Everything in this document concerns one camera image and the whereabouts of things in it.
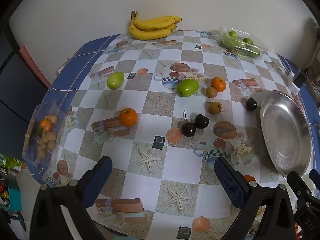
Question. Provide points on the steel bowl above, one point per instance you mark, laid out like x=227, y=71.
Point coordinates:
x=286, y=133

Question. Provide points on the dark plum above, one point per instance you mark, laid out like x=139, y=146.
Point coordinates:
x=251, y=104

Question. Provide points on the orange tangerine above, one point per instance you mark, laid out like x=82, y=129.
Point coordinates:
x=249, y=178
x=218, y=83
x=128, y=117

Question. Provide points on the brown longan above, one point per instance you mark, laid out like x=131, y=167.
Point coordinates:
x=215, y=107
x=211, y=92

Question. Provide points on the checkered plastic tablecloth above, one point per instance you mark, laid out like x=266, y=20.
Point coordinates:
x=160, y=184

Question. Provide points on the clear bag of longans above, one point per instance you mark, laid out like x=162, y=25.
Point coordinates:
x=43, y=134

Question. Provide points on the yellow banana bunch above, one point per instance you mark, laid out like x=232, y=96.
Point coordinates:
x=154, y=28

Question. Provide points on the dark cherry with stem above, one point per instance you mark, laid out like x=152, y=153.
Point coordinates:
x=188, y=128

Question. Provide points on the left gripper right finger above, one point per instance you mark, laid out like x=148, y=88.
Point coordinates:
x=237, y=188

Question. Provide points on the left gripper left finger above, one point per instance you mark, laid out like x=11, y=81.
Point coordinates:
x=91, y=183

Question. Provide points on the green mango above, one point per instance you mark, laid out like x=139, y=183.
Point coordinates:
x=187, y=87
x=115, y=80

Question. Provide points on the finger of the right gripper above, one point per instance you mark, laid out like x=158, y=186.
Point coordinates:
x=299, y=187
x=315, y=177

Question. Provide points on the clear box of green fruits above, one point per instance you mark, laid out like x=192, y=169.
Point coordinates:
x=241, y=43

